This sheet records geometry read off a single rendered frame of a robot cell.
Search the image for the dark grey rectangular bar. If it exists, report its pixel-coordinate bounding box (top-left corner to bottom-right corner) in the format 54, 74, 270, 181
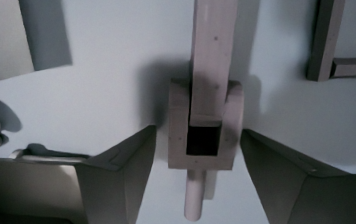
188, 0, 238, 127

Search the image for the white divided parts tray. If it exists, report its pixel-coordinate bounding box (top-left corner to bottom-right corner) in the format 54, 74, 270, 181
0, 0, 34, 81

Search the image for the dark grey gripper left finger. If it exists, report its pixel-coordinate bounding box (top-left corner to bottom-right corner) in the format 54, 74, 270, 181
0, 125, 156, 224

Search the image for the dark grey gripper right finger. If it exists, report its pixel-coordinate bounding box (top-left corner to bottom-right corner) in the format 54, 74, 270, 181
240, 128, 356, 224

